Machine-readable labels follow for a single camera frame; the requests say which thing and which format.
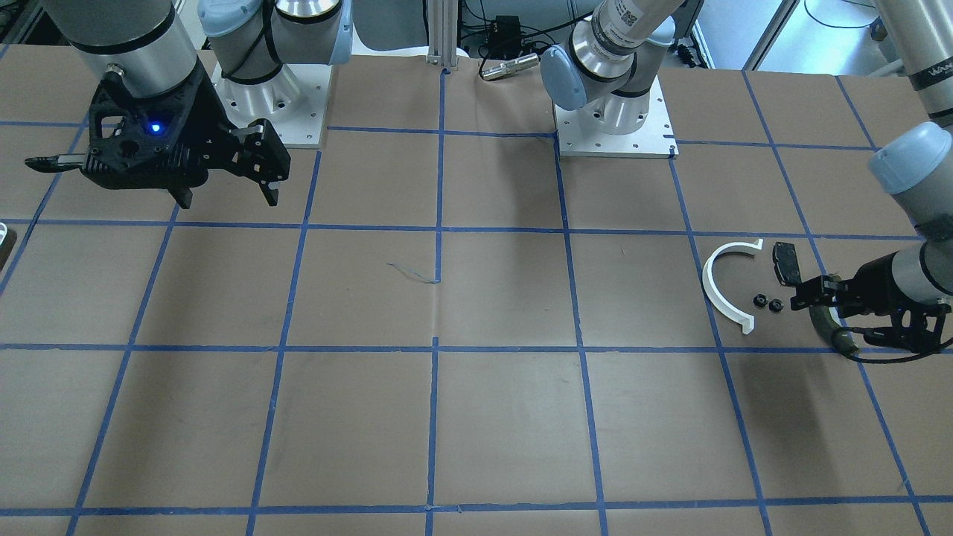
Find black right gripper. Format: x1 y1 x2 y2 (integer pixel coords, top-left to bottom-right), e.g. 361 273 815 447
81 60 290 210

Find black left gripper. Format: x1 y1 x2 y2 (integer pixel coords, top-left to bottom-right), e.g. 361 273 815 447
790 255 951 355

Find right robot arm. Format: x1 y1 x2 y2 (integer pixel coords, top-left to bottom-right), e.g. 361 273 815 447
25 1 353 209

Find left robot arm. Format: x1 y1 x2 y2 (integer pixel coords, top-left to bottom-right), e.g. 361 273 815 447
541 1 951 363

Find dark curved brake shoe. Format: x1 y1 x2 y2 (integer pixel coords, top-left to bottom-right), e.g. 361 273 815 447
808 301 860 357

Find small black brake pad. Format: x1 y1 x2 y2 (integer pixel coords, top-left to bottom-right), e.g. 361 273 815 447
771 241 801 287

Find white curved plastic part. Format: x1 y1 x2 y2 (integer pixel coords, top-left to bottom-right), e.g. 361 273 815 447
701 237 765 336

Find black electronics box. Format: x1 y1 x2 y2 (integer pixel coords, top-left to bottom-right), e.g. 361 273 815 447
487 15 522 48

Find silver cylindrical tool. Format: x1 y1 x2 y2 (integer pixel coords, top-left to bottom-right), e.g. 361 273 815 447
479 54 539 82

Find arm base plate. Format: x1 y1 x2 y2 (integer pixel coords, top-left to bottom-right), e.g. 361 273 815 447
211 64 334 149
552 78 680 159

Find aluminium frame post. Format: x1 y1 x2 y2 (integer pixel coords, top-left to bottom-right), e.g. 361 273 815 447
425 0 459 71

